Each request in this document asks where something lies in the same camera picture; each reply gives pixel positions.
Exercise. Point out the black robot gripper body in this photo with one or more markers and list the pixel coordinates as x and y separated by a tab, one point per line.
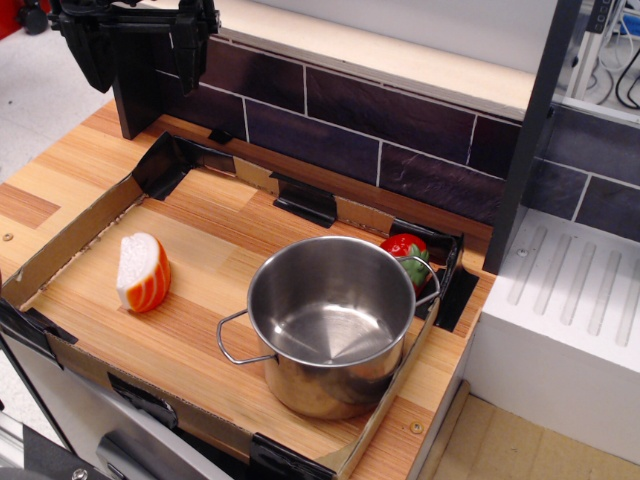
127	16

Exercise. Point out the white dish drainer sink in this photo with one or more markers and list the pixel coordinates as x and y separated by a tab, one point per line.
557	342

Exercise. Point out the dark grey shelf frame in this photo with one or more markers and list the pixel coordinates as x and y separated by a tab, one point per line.
432	137

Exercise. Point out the black caster wheel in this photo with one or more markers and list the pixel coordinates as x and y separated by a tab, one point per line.
32	17

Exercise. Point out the cardboard fence with black tape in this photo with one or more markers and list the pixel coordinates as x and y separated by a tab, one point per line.
63	217

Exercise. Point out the stainless steel metal pot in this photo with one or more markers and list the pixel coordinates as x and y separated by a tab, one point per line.
331	314

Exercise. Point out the red toy strawberry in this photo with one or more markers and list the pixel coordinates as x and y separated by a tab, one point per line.
415	250

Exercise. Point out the orange white toy sushi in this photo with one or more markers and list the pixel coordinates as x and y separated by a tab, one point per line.
144	273

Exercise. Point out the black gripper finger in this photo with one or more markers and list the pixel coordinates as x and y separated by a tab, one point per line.
92	50
190	50

